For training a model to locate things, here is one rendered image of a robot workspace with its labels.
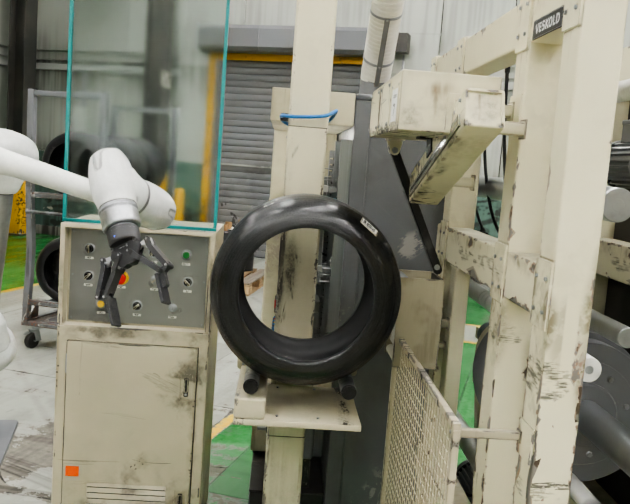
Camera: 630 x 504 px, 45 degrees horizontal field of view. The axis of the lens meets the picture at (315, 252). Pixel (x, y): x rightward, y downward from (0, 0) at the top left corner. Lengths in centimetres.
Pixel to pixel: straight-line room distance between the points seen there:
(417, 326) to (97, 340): 116
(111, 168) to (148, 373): 119
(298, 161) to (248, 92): 948
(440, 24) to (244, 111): 320
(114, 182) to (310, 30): 96
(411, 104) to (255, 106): 1003
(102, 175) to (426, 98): 79
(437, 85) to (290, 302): 96
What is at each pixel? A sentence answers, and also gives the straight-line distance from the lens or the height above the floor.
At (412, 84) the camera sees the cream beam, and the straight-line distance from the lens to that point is 188.
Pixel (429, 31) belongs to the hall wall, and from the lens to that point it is 1136.
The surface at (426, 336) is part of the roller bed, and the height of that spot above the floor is 101.
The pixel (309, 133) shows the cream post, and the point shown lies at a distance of 246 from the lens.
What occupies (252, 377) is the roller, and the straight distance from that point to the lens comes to 220.
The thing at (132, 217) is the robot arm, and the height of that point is 139.
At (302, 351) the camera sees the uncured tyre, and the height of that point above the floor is 94.
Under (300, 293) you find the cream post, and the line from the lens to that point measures 250.
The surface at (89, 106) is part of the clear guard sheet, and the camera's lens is 283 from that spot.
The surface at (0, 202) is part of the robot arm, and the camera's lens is 235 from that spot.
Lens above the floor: 155
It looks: 7 degrees down
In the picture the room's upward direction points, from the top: 4 degrees clockwise
